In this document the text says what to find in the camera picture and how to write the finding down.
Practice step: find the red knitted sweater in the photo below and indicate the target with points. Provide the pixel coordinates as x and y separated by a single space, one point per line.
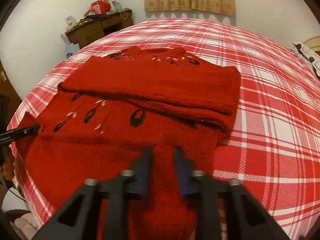
111 107

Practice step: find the red gift bag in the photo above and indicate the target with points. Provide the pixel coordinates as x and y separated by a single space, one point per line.
98 7

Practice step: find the cream wooden headboard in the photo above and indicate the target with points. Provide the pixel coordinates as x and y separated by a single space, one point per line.
313 43

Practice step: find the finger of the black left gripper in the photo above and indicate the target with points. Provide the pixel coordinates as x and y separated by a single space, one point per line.
9 136

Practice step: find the red white plaid bedspread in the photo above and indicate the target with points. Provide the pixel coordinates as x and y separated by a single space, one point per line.
274 148

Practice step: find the white photo frame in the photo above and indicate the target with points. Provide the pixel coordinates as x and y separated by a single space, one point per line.
71 22

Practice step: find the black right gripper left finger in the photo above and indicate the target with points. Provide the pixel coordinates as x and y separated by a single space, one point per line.
78 218

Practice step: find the person's left hand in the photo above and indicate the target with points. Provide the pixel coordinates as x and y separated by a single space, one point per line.
7 168

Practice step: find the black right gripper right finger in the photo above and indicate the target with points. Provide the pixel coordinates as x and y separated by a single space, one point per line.
219 203

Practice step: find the brown wooden desk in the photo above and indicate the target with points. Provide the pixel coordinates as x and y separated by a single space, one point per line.
97 27

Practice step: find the grey white patterned pillow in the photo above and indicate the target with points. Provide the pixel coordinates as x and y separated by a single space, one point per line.
309 56

